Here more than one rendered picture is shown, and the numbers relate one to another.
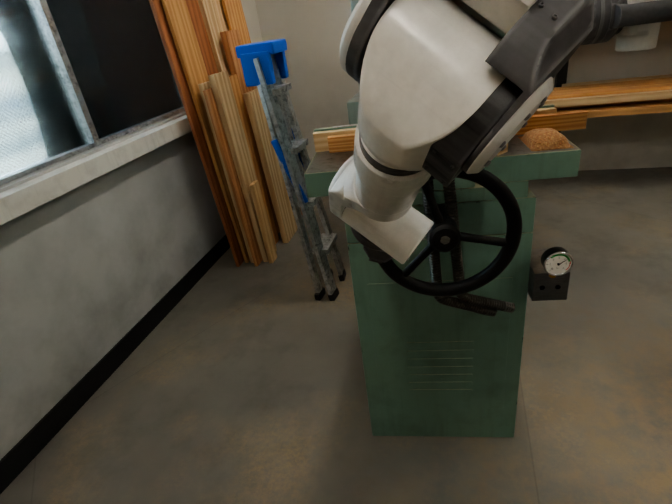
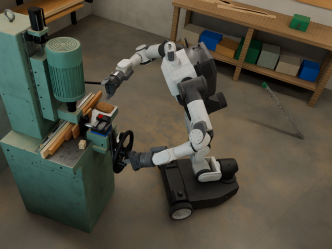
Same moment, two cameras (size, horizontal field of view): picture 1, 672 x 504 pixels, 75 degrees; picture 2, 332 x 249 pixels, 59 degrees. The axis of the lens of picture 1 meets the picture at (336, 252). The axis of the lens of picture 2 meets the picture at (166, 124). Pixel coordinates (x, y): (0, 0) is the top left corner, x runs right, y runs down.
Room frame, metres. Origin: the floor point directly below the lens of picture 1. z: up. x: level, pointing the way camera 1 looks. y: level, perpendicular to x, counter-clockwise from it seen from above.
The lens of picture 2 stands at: (0.48, 1.02, 2.22)
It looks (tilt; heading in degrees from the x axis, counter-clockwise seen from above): 42 degrees down; 272
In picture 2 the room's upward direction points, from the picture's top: 8 degrees clockwise
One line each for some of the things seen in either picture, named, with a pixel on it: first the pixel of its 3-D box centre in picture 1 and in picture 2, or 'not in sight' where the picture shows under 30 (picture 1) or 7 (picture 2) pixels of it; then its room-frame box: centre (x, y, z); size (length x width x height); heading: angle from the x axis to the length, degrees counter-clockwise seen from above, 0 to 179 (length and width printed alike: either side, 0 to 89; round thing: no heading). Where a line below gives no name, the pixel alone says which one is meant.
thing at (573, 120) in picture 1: (451, 132); (78, 119); (1.08, -0.33, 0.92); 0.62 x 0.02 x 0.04; 79
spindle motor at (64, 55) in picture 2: not in sight; (66, 70); (1.09, -0.28, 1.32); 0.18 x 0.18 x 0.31
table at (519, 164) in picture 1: (434, 167); (90, 134); (0.99, -0.26, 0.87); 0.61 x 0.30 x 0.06; 79
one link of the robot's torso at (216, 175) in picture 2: not in sight; (206, 169); (0.12, -0.64, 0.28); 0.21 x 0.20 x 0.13; 19
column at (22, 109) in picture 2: not in sight; (25, 80); (1.38, -0.33, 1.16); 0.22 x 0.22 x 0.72; 79
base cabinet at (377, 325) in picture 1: (431, 293); (67, 173); (1.21, -0.30, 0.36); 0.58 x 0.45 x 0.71; 169
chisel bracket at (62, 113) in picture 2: not in sight; (70, 114); (1.11, -0.28, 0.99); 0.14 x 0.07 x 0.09; 169
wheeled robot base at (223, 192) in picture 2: not in sight; (201, 175); (0.15, -0.63, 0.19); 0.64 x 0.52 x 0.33; 19
